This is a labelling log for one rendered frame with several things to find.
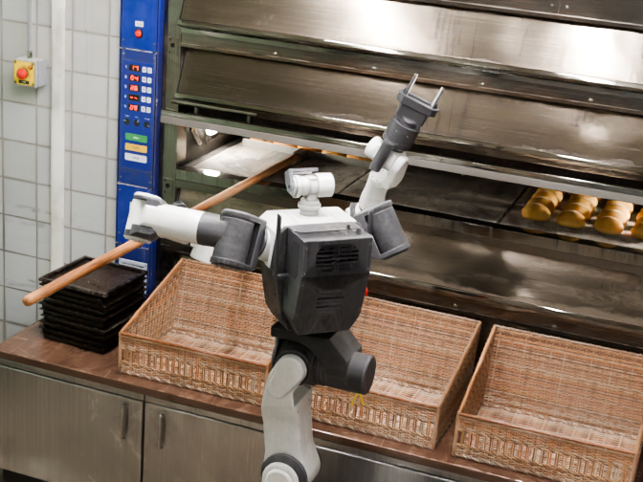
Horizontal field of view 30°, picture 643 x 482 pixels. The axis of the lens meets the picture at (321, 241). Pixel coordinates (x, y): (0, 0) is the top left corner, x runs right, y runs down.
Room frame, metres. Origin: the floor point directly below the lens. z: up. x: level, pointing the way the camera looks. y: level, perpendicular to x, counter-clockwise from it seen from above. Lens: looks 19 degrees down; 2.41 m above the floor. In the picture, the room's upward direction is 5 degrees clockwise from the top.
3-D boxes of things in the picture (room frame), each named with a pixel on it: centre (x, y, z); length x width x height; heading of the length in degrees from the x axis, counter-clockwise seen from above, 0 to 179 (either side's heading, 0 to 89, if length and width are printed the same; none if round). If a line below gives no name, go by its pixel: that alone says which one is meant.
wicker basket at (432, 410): (3.67, -0.23, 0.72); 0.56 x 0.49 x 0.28; 70
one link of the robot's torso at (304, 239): (3.07, 0.02, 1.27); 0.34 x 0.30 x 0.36; 114
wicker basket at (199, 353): (3.86, 0.33, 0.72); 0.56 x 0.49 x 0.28; 72
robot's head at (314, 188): (3.13, 0.04, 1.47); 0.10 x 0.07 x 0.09; 114
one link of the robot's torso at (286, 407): (3.11, 0.04, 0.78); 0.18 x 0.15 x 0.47; 161
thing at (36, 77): (4.38, 1.13, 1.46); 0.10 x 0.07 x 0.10; 71
